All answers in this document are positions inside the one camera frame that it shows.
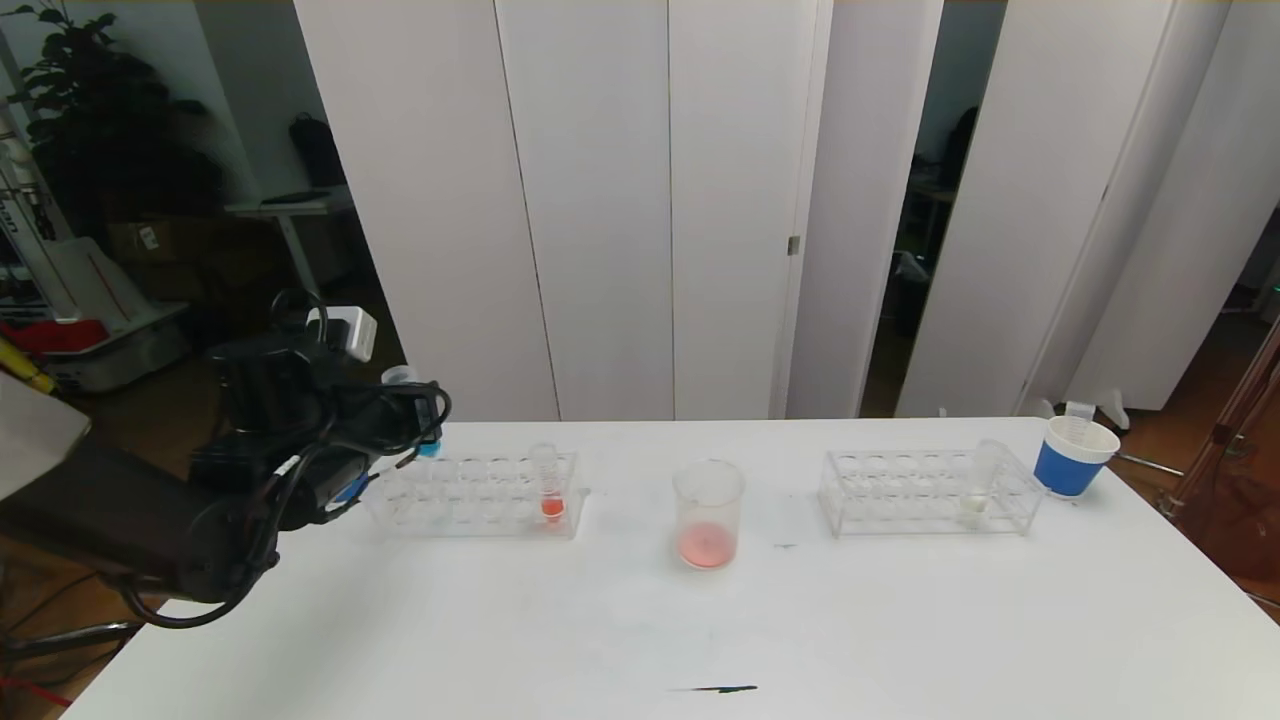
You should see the white pole with lettering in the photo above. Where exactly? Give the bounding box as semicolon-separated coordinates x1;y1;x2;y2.
0;95;76;321

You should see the red floor cable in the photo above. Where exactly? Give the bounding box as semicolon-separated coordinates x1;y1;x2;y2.
0;678;71;709

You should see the white machine base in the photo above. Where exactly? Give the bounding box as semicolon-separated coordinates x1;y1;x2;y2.
40;236;191;392

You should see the yellow tool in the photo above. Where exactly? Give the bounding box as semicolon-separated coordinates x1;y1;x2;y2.
0;333;58;394

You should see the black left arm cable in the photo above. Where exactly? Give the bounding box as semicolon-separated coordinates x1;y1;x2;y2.
268;288;333;349

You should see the grey metal leg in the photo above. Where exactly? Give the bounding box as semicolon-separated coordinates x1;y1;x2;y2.
0;622;146;661

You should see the white desk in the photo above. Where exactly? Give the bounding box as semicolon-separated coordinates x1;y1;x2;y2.
226;188;366;319

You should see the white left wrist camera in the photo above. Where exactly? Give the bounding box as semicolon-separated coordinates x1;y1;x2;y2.
307;307;378;363

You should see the brown cardboard box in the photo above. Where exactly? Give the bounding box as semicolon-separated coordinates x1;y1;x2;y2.
106;218;199;264

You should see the dark green potted plant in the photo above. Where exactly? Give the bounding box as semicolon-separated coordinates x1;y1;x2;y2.
5;0;226;241

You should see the clear glass beaker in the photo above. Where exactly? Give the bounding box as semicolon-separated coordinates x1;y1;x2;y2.
672;459;746;572

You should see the thin metal rod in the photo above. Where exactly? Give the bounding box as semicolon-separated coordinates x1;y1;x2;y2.
1115;452;1186;479

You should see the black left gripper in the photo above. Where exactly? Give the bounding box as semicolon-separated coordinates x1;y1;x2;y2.
330;380;443;457

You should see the test tube pale yellow pigment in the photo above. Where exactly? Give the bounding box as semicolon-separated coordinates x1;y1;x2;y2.
958;440;1007;528

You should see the black backpack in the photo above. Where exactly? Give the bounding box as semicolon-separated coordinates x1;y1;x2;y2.
288;113;347;189

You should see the clear acrylic test tube rack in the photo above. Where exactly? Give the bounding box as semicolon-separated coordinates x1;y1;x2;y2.
366;448;591;541
817;447;1046;538

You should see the test tube with blue pigment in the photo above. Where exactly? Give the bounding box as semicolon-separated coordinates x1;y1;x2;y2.
383;366;443;459

